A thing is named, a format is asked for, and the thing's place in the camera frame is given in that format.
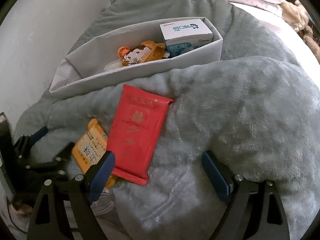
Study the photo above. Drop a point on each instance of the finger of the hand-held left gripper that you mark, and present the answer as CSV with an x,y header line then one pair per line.
x,y
32,137
56,165

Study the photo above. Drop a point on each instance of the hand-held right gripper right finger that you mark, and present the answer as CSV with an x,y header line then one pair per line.
x,y
216,177

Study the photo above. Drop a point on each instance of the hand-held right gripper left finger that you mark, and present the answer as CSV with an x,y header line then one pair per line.
x,y
102,177

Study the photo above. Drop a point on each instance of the orange medicine packet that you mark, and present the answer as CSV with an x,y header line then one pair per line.
x,y
87,147

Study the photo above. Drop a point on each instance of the red snack packet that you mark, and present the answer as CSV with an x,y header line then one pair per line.
x,y
140,130

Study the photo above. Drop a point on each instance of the clear bottle with silver cap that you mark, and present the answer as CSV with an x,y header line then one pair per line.
x,y
113,65

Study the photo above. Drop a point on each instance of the grey fabric storage box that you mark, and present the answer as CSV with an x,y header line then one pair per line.
x,y
150,72

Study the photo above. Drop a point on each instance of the cartoon pouch with orange cap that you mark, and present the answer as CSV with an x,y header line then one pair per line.
x,y
140,53

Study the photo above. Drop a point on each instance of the white and blue bandage box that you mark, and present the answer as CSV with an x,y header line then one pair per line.
x,y
185,28

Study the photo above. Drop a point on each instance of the grey fleece blanket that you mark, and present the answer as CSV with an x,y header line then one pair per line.
x,y
225,117

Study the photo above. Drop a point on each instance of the pale pink bed sheet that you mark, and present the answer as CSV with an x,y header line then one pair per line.
x,y
275,27

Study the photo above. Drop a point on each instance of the brown plush toy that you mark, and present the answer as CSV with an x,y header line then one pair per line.
x,y
311,42

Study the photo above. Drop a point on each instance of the beige plush toy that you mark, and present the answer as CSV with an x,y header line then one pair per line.
x,y
295,15

